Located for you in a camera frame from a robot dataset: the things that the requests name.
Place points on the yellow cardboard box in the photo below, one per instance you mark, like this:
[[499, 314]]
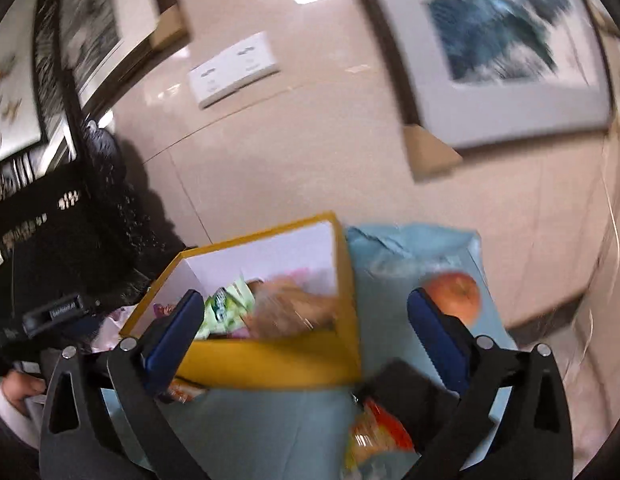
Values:
[[270, 360]]

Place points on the framed blue lotus painting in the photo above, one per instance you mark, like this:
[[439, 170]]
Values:
[[489, 45]]

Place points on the person's left hand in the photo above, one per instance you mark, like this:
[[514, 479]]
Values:
[[20, 387]]

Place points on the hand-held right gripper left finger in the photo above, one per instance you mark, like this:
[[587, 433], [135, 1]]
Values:
[[175, 345]]

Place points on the light blue printed tablecloth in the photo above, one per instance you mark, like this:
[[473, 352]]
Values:
[[280, 435]]

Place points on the person's left forearm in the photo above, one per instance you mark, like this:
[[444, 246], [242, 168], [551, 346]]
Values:
[[10, 427]]

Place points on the framed black white painting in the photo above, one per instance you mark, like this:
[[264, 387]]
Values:
[[90, 30]]

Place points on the lime green clear packet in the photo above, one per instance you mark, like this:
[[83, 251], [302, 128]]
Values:
[[225, 305]]

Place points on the framed pale picture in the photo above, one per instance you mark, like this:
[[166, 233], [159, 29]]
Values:
[[10, 100]]

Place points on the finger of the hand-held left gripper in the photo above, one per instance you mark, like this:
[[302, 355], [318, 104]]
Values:
[[60, 310]]

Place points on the red apple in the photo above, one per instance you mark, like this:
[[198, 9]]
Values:
[[457, 295]]

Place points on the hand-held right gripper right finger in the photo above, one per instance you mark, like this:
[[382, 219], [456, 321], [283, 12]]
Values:
[[437, 340]]

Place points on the cardboard corner protector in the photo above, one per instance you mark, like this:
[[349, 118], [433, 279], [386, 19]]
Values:
[[170, 27], [429, 157]]

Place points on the white plastic bag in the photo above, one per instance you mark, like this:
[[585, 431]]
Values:
[[112, 332]]

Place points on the red round biscuit packet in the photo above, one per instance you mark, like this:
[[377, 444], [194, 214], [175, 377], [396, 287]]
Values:
[[182, 390]]

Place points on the dark carved wooden furniture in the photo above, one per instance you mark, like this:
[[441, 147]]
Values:
[[65, 240]]

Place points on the red orange snack packet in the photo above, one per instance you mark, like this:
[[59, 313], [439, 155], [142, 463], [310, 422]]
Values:
[[379, 435]]

